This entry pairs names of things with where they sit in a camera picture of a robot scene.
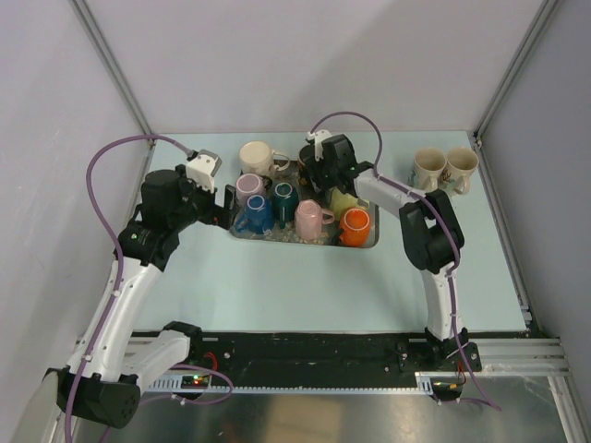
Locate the black mug orange trim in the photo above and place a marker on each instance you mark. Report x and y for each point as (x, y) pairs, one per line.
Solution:
(307, 163)

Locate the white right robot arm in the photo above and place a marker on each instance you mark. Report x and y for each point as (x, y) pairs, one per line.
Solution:
(432, 237)

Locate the blue faceted mug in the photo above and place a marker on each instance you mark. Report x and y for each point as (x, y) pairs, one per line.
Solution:
(257, 216)

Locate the pink faceted mug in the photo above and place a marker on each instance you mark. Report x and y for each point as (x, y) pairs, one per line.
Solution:
(310, 217)

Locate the dark green faceted mug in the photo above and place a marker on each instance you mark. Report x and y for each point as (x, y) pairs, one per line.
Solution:
(284, 202)

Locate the aluminium rail right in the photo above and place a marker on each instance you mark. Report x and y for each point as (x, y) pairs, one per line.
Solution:
(523, 357)

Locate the aluminium frame post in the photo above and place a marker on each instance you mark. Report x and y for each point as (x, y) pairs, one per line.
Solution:
(524, 51)
(110, 63)

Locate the left aluminium frame post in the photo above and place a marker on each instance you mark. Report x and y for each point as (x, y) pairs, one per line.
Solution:
(110, 63)

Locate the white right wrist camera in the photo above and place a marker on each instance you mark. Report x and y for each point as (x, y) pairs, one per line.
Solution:
(316, 139)

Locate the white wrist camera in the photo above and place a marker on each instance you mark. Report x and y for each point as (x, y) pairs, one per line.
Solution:
(202, 168)
(316, 139)

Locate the cream mug with script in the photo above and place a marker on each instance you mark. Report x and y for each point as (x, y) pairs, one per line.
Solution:
(257, 157)

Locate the right aluminium frame post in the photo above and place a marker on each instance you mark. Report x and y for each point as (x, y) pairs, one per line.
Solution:
(524, 51)

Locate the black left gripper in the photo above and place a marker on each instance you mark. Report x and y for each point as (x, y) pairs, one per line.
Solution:
(215, 215)

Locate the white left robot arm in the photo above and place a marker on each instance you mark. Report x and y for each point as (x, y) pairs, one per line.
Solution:
(100, 383)

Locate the floral patterned serving tray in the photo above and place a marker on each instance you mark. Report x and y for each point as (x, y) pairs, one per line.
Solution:
(305, 191)

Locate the lilac mug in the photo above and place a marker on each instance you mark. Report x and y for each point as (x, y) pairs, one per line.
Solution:
(248, 185)

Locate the tall cream seahorse mug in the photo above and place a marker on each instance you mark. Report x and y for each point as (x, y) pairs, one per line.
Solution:
(428, 166)

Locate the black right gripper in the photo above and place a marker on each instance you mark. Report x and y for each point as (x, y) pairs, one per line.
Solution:
(316, 178)

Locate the cream coral pattern mug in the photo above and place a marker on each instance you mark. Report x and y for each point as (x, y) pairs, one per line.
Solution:
(461, 164)

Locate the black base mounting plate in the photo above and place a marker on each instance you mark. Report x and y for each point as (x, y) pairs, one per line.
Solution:
(282, 360)

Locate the orange mug black handle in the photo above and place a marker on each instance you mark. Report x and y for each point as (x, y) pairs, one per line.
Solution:
(354, 228)

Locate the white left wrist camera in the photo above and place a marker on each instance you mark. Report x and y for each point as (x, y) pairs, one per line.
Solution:
(202, 168)

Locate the yellow faceted mug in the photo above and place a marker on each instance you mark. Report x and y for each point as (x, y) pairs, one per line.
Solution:
(339, 202)

